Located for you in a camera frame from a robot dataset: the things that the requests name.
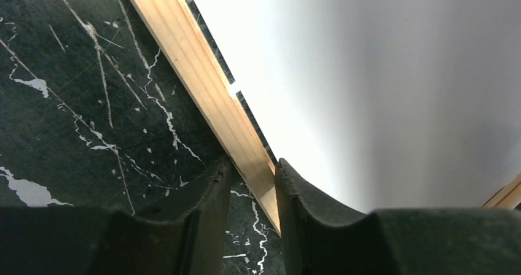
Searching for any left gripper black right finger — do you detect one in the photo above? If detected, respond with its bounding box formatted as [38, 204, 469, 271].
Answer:
[275, 159, 520, 274]

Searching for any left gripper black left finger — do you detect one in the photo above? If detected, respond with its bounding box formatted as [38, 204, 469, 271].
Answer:
[1, 159, 232, 274]

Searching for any wooden picture frame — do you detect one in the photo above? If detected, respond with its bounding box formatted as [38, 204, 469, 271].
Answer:
[131, 0, 520, 227]

